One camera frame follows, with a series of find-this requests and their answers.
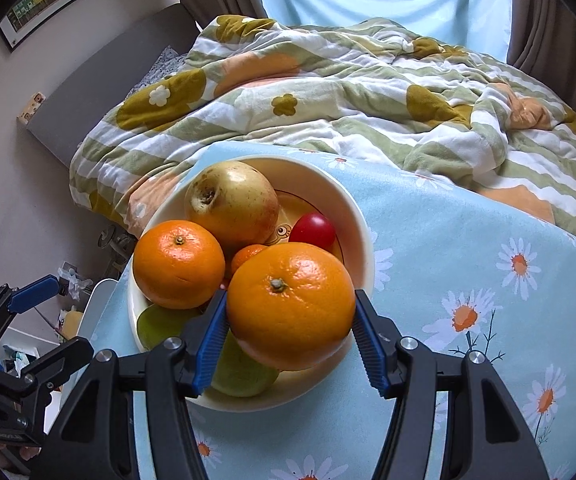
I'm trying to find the large orange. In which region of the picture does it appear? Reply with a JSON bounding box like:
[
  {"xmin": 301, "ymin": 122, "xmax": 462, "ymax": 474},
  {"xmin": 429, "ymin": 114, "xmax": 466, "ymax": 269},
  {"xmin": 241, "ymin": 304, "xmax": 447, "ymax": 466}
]
[{"xmin": 226, "ymin": 242, "xmax": 357, "ymax": 372}]

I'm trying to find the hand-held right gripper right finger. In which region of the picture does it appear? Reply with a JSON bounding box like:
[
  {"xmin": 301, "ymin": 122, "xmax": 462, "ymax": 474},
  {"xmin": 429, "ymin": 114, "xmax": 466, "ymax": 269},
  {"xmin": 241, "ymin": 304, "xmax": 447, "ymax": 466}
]
[{"xmin": 353, "ymin": 289, "xmax": 551, "ymax": 480}]

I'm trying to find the small red tomato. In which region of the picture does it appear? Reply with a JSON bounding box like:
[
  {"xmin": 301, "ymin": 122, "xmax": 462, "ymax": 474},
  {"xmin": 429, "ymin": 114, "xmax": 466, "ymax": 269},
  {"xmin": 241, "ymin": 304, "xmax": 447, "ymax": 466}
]
[{"xmin": 289, "ymin": 213, "xmax": 337, "ymax": 252}]

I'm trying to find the small mandarin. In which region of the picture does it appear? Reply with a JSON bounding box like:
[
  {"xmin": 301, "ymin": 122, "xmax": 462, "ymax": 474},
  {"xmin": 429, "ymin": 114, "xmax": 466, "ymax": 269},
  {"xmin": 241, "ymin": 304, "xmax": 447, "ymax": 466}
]
[{"xmin": 230, "ymin": 244, "xmax": 269, "ymax": 281}]

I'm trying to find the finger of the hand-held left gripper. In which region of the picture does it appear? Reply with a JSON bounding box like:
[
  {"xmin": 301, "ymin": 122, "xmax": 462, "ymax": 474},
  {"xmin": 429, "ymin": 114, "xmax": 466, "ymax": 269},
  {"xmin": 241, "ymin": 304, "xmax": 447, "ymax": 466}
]
[
  {"xmin": 0, "ymin": 274, "xmax": 64, "ymax": 361},
  {"xmin": 0, "ymin": 336, "xmax": 95, "ymax": 413}
]

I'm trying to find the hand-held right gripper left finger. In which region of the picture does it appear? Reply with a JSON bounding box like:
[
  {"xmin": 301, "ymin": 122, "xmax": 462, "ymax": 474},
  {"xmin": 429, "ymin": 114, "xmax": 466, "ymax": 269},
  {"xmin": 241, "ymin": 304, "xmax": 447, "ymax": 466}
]
[{"xmin": 43, "ymin": 289, "xmax": 231, "ymax": 480}]

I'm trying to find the cream oval bowl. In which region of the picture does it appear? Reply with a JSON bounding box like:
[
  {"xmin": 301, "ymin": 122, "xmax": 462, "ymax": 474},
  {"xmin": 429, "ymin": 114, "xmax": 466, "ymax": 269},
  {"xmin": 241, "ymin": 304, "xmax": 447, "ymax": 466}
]
[{"xmin": 127, "ymin": 155, "xmax": 373, "ymax": 413}]

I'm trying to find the yellow apple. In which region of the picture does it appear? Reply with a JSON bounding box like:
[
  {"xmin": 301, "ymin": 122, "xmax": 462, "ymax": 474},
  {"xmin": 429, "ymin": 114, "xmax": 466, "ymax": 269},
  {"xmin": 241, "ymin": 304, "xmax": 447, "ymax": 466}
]
[{"xmin": 184, "ymin": 161, "xmax": 279, "ymax": 251}]

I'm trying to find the grey bed headboard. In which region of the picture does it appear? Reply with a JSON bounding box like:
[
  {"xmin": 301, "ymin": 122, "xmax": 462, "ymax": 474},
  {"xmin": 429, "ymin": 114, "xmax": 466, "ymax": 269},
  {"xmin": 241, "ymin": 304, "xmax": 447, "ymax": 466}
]
[{"xmin": 25, "ymin": 4, "xmax": 199, "ymax": 168}]

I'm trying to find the green floral quilt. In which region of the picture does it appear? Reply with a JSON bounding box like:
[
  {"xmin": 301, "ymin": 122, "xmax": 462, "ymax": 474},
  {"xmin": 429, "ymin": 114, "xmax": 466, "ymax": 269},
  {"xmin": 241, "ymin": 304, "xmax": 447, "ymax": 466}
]
[{"xmin": 68, "ymin": 14, "xmax": 576, "ymax": 256}]

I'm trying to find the dark green apple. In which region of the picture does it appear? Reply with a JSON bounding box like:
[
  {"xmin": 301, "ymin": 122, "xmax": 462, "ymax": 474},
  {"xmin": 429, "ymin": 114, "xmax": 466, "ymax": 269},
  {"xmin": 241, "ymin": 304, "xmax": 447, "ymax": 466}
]
[{"xmin": 137, "ymin": 303, "xmax": 203, "ymax": 353}]

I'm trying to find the medium glossy orange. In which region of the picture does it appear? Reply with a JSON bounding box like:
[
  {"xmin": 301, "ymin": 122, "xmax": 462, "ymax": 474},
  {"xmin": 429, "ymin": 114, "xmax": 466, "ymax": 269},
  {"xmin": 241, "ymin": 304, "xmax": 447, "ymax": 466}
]
[{"xmin": 132, "ymin": 220, "xmax": 227, "ymax": 310}]

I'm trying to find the light blue daisy tablecloth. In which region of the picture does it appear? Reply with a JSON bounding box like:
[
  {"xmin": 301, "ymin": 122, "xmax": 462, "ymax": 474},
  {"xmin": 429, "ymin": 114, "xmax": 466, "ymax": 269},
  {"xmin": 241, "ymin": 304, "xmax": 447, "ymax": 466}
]
[{"xmin": 88, "ymin": 142, "xmax": 576, "ymax": 480}]

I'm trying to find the grey speckled pillow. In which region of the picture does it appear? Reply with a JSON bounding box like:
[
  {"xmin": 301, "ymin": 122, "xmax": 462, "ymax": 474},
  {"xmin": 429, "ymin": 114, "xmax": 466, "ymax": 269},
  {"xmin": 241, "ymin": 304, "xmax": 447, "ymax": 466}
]
[{"xmin": 128, "ymin": 45, "xmax": 191, "ymax": 96}]

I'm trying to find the person's left hand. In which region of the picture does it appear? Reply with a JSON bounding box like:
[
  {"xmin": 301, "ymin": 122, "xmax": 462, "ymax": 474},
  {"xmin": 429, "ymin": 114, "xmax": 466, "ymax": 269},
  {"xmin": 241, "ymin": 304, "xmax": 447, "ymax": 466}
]
[{"xmin": 0, "ymin": 442, "xmax": 39, "ymax": 467}]

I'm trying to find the pale yellow-green apple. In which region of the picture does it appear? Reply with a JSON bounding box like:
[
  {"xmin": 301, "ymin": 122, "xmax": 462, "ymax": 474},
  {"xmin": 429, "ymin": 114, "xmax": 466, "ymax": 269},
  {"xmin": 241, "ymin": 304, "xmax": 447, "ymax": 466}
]
[{"xmin": 210, "ymin": 330, "xmax": 279, "ymax": 398}]

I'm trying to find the wall socket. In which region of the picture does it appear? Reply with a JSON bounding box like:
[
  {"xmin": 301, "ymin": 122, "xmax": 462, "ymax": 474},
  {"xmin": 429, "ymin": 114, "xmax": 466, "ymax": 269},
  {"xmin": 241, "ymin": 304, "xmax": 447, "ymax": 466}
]
[{"xmin": 17, "ymin": 92, "xmax": 48, "ymax": 123}]

